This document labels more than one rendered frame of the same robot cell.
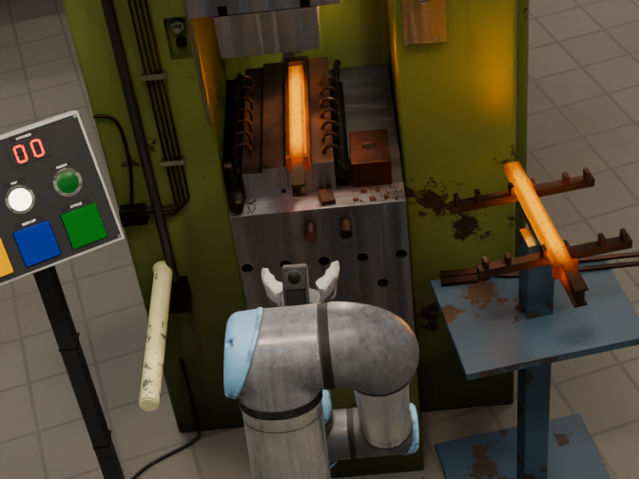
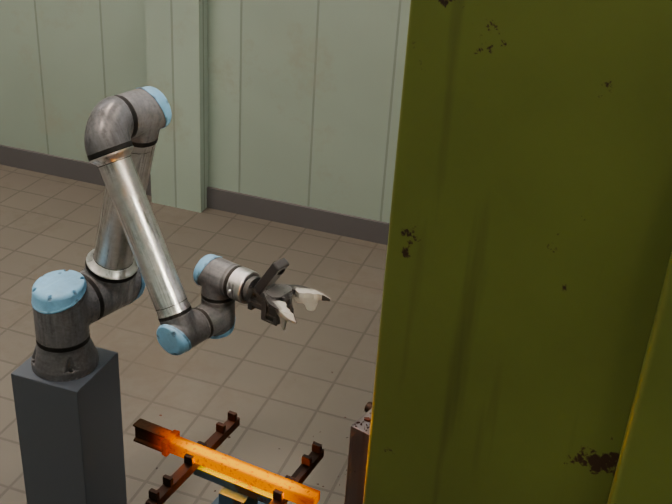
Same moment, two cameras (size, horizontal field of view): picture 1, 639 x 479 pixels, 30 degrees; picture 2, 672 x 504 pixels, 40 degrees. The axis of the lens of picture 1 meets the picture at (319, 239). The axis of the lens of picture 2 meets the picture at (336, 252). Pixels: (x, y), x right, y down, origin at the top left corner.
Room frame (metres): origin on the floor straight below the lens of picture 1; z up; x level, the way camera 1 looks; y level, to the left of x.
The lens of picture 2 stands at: (2.74, -1.63, 2.19)
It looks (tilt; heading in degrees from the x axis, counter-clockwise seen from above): 28 degrees down; 120
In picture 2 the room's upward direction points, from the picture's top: 4 degrees clockwise
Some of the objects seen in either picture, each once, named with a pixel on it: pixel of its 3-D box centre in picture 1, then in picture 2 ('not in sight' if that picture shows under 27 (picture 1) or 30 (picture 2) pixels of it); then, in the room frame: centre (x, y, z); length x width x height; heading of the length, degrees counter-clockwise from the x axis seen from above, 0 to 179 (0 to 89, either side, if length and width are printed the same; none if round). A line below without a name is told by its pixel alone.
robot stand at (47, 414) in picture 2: not in sight; (73, 443); (0.95, -0.09, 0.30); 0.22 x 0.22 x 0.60; 13
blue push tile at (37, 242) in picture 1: (36, 243); not in sight; (1.88, 0.57, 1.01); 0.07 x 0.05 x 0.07; 112
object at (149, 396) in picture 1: (156, 333); not in sight; (1.98, 0.40, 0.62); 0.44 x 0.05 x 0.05; 177
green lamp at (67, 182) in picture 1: (67, 182); not in sight; (1.96, 0.49, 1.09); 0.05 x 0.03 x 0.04; 87
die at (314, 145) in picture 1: (288, 123); not in sight; (2.25, 0.04, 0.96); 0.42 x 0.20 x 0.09; 177
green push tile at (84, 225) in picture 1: (84, 225); not in sight; (1.91, 0.47, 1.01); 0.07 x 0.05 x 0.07; 112
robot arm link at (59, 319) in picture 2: not in sight; (63, 306); (0.95, -0.08, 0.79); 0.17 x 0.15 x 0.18; 87
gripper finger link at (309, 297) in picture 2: (271, 290); (312, 301); (1.67, 0.10, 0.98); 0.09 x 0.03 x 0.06; 31
